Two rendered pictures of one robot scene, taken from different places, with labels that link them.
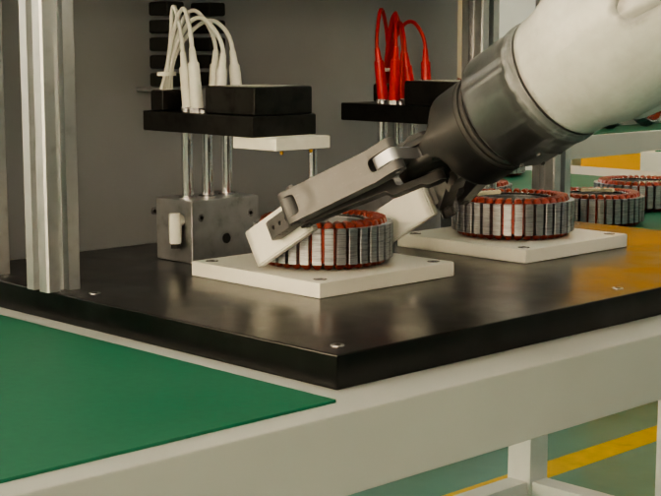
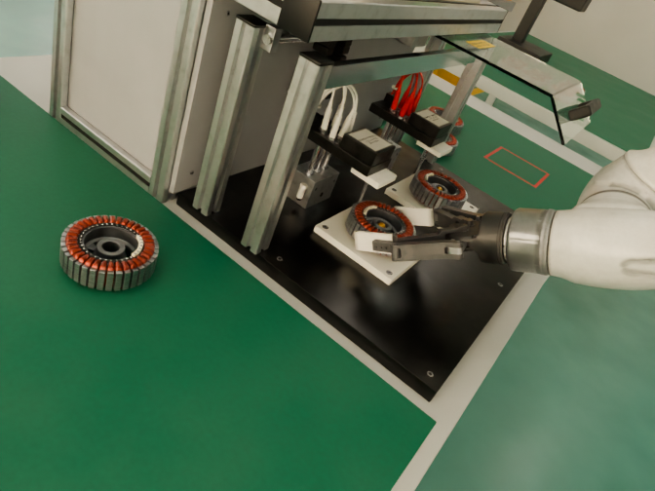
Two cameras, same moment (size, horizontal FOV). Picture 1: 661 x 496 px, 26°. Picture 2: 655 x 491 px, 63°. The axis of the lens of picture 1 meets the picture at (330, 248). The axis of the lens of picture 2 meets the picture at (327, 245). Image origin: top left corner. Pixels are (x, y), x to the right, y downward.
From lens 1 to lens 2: 0.67 m
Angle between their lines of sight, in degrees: 34
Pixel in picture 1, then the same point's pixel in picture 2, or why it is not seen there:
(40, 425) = (322, 464)
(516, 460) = not seen: hidden behind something
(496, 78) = (532, 245)
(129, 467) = not seen: outside the picture
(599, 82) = (590, 281)
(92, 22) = (280, 56)
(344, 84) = not seen: hidden behind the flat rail
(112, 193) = (260, 143)
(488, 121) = (517, 259)
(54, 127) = (285, 180)
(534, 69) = (558, 257)
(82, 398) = (323, 413)
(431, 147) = (475, 246)
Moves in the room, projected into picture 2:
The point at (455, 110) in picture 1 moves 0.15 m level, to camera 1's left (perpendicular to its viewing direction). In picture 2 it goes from (498, 240) to (401, 221)
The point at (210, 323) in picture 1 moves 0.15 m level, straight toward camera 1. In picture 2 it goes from (358, 325) to (397, 426)
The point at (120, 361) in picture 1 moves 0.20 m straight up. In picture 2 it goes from (316, 348) to (376, 224)
